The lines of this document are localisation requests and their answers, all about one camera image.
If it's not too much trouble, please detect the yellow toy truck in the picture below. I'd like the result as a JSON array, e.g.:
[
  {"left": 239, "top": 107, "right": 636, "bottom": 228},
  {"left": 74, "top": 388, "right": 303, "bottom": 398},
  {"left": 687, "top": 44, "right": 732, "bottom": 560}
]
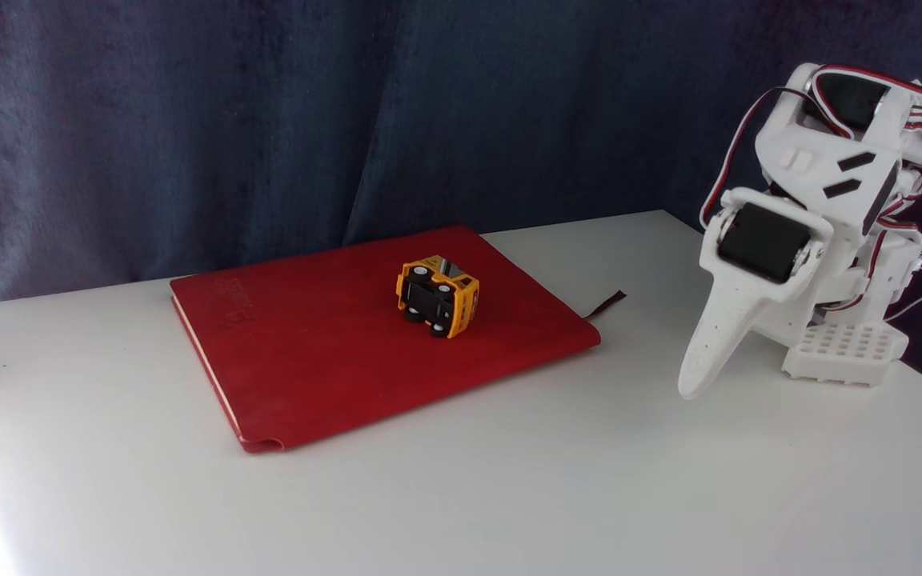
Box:
[{"left": 395, "top": 254, "right": 481, "bottom": 339}]

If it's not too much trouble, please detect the red notebook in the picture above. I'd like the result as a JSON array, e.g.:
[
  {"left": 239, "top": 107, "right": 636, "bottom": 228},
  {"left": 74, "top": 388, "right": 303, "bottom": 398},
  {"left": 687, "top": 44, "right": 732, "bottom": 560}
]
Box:
[{"left": 170, "top": 225, "right": 602, "bottom": 454}]

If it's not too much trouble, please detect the dark red bookmark ribbon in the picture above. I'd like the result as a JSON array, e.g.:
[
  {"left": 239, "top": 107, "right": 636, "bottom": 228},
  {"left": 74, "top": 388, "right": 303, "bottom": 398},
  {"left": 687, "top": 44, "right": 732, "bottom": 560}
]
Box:
[{"left": 585, "top": 290, "right": 627, "bottom": 321}]

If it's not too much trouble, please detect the dark blue curtain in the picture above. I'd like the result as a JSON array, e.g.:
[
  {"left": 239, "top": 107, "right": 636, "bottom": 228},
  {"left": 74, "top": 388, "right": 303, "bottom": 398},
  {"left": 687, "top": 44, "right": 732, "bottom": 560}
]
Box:
[{"left": 0, "top": 0, "right": 922, "bottom": 405}]

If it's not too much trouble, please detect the red white black servo cable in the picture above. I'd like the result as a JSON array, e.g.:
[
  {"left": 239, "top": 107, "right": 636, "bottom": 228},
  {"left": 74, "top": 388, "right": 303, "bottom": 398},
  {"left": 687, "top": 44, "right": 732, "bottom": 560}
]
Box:
[{"left": 698, "top": 86, "right": 818, "bottom": 233}]

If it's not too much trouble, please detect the thin white red cable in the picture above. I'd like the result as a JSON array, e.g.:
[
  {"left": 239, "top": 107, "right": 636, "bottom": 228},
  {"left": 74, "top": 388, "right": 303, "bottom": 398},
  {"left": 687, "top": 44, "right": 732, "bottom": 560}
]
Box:
[{"left": 884, "top": 262, "right": 922, "bottom": 322}]

